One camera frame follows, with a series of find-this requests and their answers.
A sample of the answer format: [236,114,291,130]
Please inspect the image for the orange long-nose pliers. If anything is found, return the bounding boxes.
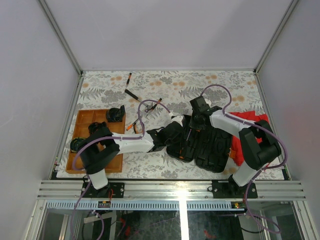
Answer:
[133,123,140,134]

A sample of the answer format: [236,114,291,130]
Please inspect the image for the dark patterned rolled cloth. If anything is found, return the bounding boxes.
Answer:
[105,105,126,123]

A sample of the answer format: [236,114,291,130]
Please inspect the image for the black plastic tool case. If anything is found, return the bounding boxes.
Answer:
[166,115,233,173]

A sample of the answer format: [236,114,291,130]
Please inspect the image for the red cloth bag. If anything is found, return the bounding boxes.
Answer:
[228,111,271,168]

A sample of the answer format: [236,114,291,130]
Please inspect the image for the wooden compartment tray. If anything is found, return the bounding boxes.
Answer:
[65,109,126,175]

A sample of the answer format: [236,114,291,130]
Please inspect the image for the claw hammer black handle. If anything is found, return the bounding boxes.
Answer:
[124,89,153,113]

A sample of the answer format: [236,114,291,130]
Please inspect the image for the yellow black rolled strap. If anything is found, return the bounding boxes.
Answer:
[69,137,87,154]

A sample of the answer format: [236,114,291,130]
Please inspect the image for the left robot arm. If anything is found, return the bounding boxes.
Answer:
[75,121,184,198]

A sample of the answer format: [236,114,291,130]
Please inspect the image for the orange utility knife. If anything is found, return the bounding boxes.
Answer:
[126,118,139,131]

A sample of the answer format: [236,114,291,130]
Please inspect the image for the small precision screwdriver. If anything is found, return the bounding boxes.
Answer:
[125,72,132,88]
[150,98,162,111]

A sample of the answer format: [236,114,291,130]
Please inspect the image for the aluminium front rail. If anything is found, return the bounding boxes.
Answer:
[36,180,306,211]

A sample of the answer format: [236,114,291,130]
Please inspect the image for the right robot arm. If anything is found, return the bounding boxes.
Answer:
[190,96,282,198]

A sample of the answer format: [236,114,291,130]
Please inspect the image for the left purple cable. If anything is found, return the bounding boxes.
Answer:
[69,99,173,240]

